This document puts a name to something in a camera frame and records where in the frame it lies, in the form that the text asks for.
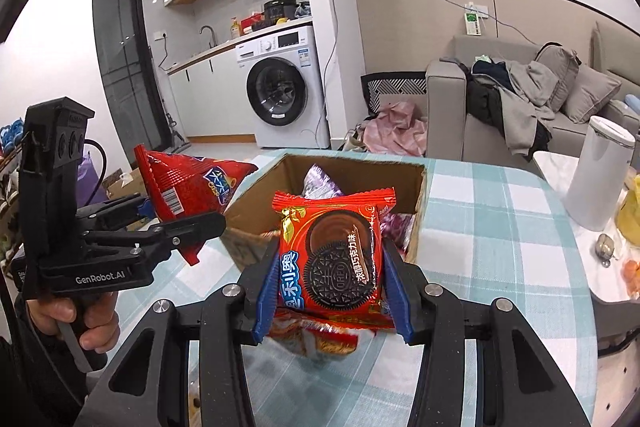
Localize black rice cooker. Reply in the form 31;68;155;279
264;0;298;25

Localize kitchen faucet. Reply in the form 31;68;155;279
200;25;217;49

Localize white side table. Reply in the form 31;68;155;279
534;152;639;303

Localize purple snack bag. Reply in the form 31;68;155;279
299;163;417;253

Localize white trash bin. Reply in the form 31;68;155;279
564;116;636;232

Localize yellow plastic bag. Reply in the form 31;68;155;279
615;174;640;247

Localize red chocolate Oreo pack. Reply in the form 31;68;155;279
273;190;395;323

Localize metal key fob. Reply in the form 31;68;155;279
594;233;615;268

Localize teal plaid tablecloth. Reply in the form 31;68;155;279
106;148;601;427

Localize white washing machine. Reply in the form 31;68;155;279
235;24;331;150

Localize person's left hand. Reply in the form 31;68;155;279
26;291;120;353

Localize white wall remote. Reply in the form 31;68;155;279
464;1;489;36

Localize grey pillow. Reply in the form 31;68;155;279
562;65;622;124

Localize red cracker snack bag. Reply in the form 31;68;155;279
134;144;257;265

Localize yellow oil bottle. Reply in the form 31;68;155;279
230;17;243;39

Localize dark glass door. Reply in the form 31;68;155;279
92;0;171;164

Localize pile of clothes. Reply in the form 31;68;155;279
461;42;582;160

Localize white kitchen cabinet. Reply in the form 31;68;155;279
169;50;255;142

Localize black patterned chair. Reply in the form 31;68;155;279
360;70;427;115

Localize pink cloth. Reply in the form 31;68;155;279
362;101;427;157

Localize orange fruits in bag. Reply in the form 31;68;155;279
622;260;640;299

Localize brown SF cardboard box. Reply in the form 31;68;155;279
221;150;428;270

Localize small cardboard box on floor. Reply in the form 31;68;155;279
103;168;146;199

